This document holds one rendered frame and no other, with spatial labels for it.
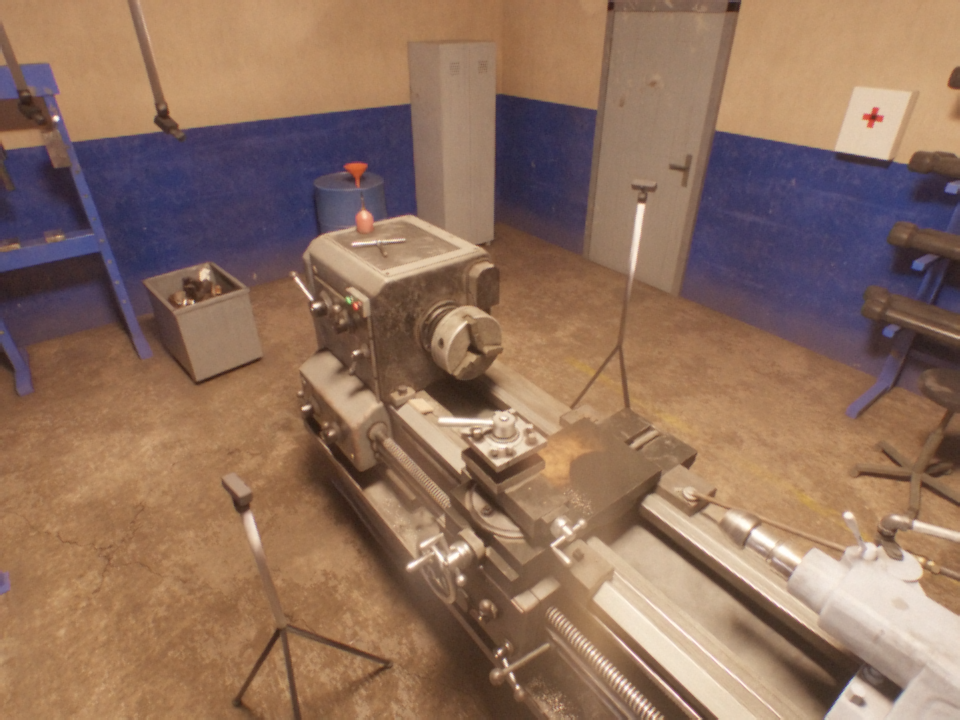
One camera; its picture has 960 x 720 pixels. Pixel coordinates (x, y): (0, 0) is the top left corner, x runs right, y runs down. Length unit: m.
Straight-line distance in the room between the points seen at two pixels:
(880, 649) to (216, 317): 3.56
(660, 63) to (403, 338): 3.48
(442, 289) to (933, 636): 1.59
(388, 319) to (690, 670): 1.33
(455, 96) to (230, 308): 2.69
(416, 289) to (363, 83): 3.65
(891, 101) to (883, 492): 2.15
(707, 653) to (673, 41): 4.17
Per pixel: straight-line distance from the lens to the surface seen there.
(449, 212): 5.48
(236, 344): 4.02
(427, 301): 2.01
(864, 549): 1.41
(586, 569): 1.56
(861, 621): 1.34
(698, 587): 1.80
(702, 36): 4.74
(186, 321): 3.84
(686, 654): 1.51
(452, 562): 1.55
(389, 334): 1.98
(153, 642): 2.76
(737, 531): 1.42
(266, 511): 3.03
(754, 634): 1.76
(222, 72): 5.02
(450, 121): 5.32
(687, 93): 4.79
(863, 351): 4.56
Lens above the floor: 2.10
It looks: 32 degrees down
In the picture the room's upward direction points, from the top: straight up
